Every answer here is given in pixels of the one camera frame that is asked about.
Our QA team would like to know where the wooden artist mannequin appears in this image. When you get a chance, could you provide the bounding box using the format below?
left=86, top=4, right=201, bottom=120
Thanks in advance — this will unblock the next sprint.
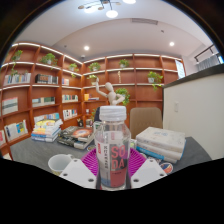
left=94, top=77, right=126, bottom=107

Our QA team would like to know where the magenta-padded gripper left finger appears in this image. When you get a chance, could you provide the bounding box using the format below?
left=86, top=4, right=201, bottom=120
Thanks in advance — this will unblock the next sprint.
left=59, top=148, right=100, bottom=190

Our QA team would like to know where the wooden shelf unit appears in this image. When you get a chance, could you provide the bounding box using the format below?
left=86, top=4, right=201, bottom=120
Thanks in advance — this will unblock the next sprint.
left=0, top=41, right=186, bottom=158

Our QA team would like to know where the clear plastic drink bottle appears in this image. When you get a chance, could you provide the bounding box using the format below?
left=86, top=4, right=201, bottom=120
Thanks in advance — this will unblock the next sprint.
left=93, top=105, right=132, bottom=191

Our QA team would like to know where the stack of colourful books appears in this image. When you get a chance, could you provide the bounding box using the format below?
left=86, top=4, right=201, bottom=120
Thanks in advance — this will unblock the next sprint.
left=30, top=118, right=64, bottom=143

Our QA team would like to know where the branched ceiling lamp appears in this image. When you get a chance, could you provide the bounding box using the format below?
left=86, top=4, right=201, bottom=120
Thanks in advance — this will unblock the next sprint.
left=77, top=0, right=137, bottom=19

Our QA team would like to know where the blue orange round badge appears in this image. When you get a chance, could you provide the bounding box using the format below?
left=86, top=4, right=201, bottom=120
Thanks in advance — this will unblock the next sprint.
left=159, top=162, right=174, bottom=175

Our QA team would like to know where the stack of dark books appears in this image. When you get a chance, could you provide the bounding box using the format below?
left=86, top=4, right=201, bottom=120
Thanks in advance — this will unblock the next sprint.
left=57, top=125, right=96, bottom=150

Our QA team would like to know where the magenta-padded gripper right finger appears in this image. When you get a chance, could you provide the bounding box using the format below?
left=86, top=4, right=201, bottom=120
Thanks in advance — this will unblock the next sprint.
left=128, top=148, right=168, bottom=190

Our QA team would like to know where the yellow striped white mug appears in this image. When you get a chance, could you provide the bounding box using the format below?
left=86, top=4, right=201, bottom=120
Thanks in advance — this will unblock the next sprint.
left=47, top=153, right=75, bottom=177

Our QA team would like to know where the black track light rail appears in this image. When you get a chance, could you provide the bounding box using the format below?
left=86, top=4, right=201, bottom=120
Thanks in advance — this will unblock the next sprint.
left=194, top=43, right=218, bottom=63

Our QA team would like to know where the grey curtain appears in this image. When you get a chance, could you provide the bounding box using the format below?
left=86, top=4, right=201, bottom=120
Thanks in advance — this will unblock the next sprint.
left=196, top=54, right=223, bottom=72

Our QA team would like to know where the tan upholstered chair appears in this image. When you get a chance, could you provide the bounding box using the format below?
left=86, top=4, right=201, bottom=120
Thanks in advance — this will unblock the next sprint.
left=129, top=107, right=164, bottom=139

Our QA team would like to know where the dark blue chair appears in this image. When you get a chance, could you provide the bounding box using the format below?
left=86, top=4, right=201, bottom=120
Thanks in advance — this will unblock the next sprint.
left=93, top=106, right=103, bottom=123

